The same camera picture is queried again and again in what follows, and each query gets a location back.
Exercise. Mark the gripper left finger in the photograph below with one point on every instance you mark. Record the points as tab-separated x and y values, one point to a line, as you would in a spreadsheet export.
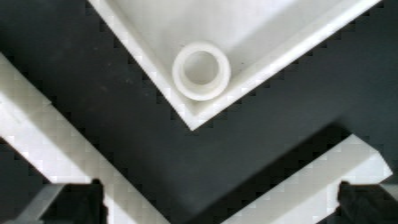
37	206

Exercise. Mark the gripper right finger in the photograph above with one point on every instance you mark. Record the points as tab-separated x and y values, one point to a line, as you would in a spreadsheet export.
391	189

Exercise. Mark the white square tabletop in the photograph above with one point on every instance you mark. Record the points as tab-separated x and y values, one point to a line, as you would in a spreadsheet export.
211	45

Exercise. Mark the white U-shaped obstacle fence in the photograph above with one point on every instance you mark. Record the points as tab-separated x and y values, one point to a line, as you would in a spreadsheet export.
297	203

